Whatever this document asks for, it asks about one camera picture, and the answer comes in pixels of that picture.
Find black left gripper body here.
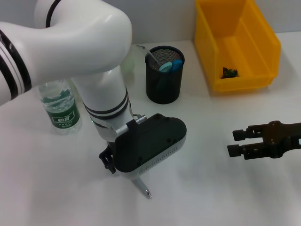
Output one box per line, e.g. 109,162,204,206
106,140,116,155

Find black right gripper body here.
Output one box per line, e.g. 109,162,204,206
264,120,301,159

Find silver white pen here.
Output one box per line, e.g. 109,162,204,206
132,177,152,200

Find clear green-label water bottle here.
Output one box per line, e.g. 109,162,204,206
38,79,83,136

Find small green plastic scrap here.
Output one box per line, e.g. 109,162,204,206
220,67,240,79

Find blue scissors with sheath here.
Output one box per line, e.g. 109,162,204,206
156,58,184,92

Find clear plastic ruler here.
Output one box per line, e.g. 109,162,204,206
135,44,163,68

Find black mesh pen holder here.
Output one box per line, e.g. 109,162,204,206
144,46,185,105

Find yellow plastic bin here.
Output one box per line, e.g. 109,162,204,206
194,0,282,92

